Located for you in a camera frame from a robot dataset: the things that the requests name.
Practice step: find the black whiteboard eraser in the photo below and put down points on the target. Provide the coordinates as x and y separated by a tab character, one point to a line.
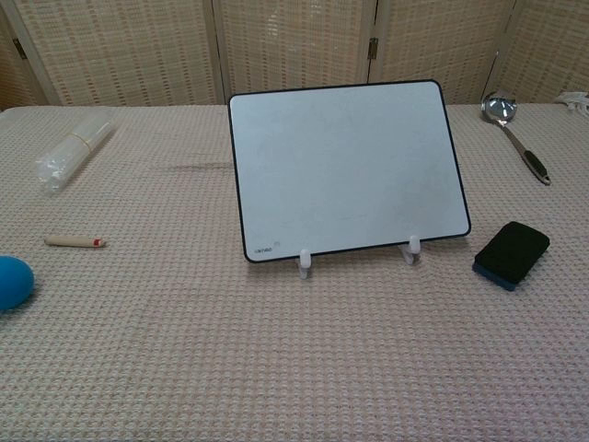
511	255

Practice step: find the white plastic board stand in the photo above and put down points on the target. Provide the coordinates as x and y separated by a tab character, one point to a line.
306	264

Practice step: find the beige woven tablecloth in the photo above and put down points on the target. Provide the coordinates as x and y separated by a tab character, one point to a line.
230	331

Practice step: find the woven folding screen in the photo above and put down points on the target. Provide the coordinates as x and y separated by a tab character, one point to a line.
294	46

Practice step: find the beige marker pen red band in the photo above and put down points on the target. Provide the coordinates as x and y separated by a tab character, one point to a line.
73	240

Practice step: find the roll of clear plastic bags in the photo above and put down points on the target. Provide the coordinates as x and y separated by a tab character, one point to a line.
76	149

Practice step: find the blue ball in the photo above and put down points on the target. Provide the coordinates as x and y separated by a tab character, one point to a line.
11	283

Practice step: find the white board with black frame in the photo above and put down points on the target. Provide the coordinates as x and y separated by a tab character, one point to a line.
345	170

